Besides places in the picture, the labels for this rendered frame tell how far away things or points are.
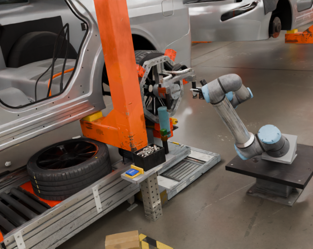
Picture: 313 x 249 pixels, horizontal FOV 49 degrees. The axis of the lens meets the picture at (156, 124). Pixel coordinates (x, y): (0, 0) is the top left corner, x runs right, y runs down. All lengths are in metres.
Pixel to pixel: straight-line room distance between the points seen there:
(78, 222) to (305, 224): 1.60
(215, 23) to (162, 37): 1.99
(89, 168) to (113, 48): 0.90
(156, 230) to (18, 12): 3.08
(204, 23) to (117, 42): 3.19
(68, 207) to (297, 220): 1.62
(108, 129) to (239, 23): 3.08
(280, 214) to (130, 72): 1.52
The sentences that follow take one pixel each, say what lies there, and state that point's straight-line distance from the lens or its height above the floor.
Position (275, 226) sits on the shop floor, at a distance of 2.66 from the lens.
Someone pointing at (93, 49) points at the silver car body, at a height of 1.26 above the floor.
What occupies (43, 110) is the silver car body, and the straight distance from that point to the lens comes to 2.74.
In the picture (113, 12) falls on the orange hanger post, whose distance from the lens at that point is 2.39.
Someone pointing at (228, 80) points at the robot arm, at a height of 1.05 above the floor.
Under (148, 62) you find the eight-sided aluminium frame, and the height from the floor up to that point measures 1.11.
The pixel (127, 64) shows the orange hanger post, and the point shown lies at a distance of 2.46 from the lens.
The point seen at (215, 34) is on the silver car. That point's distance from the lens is 5.41.
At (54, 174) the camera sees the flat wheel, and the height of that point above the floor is 0.50.
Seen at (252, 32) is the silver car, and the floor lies 0.89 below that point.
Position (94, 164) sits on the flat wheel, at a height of 0.49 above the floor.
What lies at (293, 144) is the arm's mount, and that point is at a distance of 2.83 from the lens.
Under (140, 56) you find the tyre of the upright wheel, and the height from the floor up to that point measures 1.16.
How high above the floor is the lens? 1.66
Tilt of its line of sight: 22 degrees down
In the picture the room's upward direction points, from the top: 8 degrees counter-clockwise
